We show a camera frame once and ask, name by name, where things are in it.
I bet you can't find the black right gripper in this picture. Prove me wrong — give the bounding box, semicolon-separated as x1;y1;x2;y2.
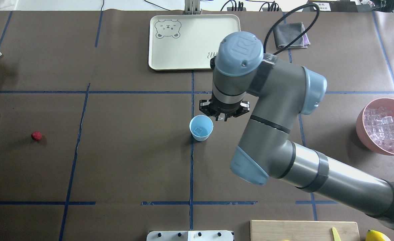
199;99;250;122

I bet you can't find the clear ice cube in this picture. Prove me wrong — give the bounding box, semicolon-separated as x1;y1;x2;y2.
193;127;206;136

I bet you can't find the red strawberry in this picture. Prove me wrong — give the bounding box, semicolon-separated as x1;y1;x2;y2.
31;131;42;141

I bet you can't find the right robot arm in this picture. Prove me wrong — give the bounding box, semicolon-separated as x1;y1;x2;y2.
199;31;394;230

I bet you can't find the light blue cup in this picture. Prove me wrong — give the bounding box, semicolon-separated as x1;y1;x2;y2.
189;115;214;142

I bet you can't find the clear ice cubes pile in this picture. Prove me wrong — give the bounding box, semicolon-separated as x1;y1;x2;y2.
363;106;394;152

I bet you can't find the cream bear tray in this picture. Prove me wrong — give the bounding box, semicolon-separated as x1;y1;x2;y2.
148;14;241;71

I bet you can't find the grey folded cloth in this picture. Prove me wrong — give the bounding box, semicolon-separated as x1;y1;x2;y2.
273;22;311;49

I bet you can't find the wooden cutting board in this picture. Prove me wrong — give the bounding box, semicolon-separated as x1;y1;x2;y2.
250;220;360;241

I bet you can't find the pink bowl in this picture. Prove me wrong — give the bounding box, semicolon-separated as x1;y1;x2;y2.
356;98;394;156

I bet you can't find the yellow plastic knife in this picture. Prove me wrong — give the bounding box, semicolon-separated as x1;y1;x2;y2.
331;227;342;241

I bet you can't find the yellow lemon left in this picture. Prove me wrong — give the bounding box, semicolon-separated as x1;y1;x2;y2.
365;229;391;241

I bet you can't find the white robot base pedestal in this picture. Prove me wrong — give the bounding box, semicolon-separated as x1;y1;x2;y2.
146;230;235;241

